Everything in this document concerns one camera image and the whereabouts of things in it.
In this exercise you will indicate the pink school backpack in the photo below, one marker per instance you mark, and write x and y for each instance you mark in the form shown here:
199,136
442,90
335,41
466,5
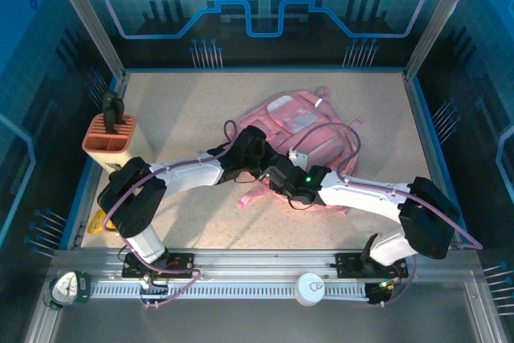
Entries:
257,118

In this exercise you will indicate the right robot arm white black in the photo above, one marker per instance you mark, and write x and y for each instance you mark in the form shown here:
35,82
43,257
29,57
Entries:
429,214

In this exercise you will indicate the yellow snack bag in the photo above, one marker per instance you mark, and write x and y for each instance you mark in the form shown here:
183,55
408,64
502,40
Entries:
93,226

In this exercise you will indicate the aluminium base beam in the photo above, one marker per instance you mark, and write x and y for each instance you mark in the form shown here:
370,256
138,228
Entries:
261,262

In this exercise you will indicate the white round can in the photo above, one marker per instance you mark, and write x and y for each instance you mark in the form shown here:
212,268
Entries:
309,288

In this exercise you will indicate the cream knife block orange top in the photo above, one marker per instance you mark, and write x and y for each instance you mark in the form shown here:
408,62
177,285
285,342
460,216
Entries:
112,146

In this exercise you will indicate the green dial clock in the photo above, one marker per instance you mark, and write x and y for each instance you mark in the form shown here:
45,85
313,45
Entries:
66,288

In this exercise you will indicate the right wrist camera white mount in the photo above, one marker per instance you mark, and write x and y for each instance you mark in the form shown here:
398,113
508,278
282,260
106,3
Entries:
301,156

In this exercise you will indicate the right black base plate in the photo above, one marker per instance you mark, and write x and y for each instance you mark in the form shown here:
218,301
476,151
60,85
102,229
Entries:
345,266

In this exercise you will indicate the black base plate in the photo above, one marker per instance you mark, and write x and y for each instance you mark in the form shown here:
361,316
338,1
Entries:
180,264
345,266

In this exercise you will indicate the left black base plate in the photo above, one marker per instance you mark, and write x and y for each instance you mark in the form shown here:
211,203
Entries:
180,264

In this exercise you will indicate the aluminium frame post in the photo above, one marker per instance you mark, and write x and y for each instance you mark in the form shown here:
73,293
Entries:
441,17
86,21

